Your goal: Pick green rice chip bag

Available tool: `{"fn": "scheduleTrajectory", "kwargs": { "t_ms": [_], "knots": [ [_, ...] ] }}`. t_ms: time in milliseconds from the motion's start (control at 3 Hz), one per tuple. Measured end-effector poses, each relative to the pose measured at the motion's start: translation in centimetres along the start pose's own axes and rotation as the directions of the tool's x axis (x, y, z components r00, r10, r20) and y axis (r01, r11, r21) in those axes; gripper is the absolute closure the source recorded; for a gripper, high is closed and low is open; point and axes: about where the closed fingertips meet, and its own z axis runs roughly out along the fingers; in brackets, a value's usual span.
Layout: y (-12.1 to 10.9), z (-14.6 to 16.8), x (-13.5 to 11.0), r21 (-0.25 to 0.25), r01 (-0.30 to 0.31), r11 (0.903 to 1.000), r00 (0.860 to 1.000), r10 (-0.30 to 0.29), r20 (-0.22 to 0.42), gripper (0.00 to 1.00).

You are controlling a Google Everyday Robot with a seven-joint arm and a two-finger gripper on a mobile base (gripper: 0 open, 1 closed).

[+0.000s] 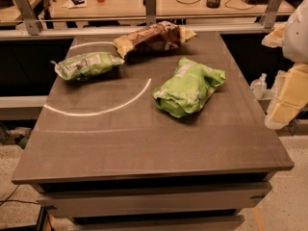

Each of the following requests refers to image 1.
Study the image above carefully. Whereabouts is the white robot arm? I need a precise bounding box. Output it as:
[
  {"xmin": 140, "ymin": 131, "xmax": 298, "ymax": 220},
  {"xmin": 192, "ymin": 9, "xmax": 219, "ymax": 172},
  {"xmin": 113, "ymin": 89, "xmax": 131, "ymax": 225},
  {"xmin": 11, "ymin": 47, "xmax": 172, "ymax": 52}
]
[{"xmin": 262, "ymin": 0, "xmax": 308, "ymax": 130}]

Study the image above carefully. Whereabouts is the wooden background desk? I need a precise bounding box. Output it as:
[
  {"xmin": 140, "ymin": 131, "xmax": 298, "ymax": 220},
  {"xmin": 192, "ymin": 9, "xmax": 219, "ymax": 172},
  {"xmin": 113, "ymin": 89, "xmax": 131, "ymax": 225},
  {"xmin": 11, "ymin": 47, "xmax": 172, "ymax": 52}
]
[{"xmin": 0, "ymin": 0, "xmax": 296, "ymax": 21}]

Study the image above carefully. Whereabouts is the brown yellow chip bag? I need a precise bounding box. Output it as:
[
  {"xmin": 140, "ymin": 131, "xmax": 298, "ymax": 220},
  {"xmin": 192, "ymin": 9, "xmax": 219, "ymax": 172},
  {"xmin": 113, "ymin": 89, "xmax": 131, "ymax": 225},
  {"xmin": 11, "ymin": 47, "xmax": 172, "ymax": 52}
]
[{"xmin": 113, "ymin": 21, "xmax": 196, "ymax": 58}]

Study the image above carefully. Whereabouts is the black mesh pen holder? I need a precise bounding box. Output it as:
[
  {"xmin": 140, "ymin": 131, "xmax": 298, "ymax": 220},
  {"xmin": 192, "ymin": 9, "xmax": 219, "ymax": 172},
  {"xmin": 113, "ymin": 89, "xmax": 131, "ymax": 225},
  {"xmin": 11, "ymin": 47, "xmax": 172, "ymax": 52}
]
[{"xmin": 206, "ymin": 0, "xmax": 221, "ymax": 9}]

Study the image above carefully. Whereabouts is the green rice chip bag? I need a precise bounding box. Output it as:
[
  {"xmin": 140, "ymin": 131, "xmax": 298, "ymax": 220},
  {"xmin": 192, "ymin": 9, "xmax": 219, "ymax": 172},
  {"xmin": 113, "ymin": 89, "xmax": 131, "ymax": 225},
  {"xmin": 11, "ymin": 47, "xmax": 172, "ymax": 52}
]
[{"xmin": 152, "ymin": 57, "xmax": 225, "ymax": 118}]

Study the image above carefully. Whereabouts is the table drawer front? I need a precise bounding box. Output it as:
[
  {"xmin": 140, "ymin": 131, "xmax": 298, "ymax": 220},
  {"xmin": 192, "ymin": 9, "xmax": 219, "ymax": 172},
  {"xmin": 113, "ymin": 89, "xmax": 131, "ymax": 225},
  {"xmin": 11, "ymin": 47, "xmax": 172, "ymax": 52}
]
[{"xmin": 38, "ymin": 182, "xmax": 271, "ymax": 218}]

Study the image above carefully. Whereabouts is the clear sanitizer bottle left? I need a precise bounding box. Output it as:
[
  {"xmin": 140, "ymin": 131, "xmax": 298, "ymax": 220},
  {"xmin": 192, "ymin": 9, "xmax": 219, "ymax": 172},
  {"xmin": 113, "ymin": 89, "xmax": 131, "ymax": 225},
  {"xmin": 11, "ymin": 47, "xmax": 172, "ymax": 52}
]
[{"xmin": 250, "ymin": 73, "xmax": 267, "ymax": 99}]

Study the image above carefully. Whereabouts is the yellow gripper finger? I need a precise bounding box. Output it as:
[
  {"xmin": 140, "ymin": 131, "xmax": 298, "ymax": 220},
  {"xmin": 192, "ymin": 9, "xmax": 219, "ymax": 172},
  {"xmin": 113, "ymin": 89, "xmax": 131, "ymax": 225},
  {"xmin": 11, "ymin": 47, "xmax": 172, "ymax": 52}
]
[
  {"xmin": 265, "ymin": 64, "xmax": 308, "ymax": 130},
  {"xmin": 262, "ymin": 22, "xmax": 287, "ymax": 48}
]

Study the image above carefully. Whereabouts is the green white snack bag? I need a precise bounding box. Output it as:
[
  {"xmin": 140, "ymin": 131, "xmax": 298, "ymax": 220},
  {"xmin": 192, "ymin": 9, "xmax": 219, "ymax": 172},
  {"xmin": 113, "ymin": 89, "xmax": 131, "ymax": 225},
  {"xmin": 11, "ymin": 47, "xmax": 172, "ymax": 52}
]
[{"xmin": 52, "ymin": 52, "xmax": 124, "ymax": 81}]

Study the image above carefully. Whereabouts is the metal railing frame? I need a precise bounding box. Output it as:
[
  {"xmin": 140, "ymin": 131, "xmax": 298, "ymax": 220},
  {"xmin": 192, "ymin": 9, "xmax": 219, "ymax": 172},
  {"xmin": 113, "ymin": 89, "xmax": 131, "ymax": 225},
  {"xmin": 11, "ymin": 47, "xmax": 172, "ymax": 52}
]
[{"xmin": 0, "ymin": 0, "xmax": 285, "ymax": 41}]

